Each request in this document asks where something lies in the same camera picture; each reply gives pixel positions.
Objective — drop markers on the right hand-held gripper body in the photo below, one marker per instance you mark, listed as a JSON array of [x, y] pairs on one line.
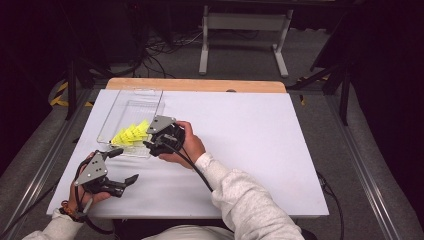
[[166, 133]]

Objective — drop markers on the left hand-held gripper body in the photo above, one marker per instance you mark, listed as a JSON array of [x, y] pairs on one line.
[[93, 170]]

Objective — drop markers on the yellow shuttlecock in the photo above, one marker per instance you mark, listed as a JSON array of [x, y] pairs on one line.
[[131, 133], [143, 126], [118, 138]]

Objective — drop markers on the clear plastic container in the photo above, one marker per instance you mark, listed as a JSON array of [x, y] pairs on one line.
[[133, 106]]

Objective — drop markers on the person's right hand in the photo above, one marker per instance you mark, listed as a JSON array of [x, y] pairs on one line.
[[193, 146]]

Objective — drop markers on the person's left hand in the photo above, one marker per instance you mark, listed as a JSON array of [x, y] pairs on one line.
[[83, 198]]

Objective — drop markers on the yellow black floor tape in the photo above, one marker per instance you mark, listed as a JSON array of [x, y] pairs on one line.
[[60, 100]]

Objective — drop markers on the person's white shirt torso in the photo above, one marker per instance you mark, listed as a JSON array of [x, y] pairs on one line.
[[190, 233]]

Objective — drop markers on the black tripod stand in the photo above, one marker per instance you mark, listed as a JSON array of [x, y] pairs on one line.
[[71, 83], [345, 93]]

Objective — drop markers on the white metal stand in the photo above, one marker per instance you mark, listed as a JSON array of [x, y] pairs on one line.
[[246, 21]]

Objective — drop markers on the aluminium rail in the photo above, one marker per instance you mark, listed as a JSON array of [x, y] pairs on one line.
[[43, 166], [363, 166]]

